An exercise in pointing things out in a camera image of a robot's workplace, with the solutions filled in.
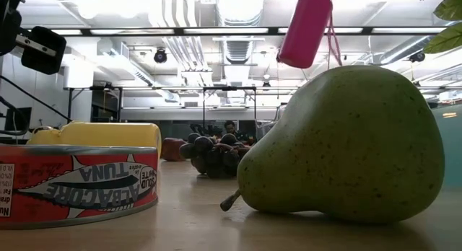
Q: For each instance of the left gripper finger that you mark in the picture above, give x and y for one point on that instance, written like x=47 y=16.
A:
x=39 y=60

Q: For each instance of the yellow plastic squeeze bottle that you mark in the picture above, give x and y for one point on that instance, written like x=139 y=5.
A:
x=108 y=135

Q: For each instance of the dark purple grape bunch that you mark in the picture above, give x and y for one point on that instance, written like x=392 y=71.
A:
x=216 y=157

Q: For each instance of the pink plastic squeeze bottle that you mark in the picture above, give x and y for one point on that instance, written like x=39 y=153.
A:
x=307 y=27

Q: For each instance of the green pear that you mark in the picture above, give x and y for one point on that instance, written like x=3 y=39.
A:
x=343 y=146

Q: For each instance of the black monitor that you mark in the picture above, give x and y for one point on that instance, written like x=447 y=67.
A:
x=18 y=119

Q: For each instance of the black ceiling spotlight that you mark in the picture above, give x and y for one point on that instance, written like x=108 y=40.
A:
x=417 y=56
x=160 y=56

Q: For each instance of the red label tuna can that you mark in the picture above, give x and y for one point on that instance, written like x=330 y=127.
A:
x=72 y=186

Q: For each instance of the dark red fruit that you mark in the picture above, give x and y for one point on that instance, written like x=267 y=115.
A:
x=172 y=150

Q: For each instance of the person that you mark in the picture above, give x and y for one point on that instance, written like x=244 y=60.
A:
x=230 y=127

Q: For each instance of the black overhead light bar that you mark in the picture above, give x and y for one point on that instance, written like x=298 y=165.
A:
x=368 y=30

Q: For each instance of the green artificial plant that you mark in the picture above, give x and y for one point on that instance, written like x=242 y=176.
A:
x=447 y=38

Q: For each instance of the black background table frame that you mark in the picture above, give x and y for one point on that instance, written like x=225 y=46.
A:
x=231 y=88

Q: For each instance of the silver ventilation duct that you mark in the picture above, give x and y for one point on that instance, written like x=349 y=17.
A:
x=240 y=13

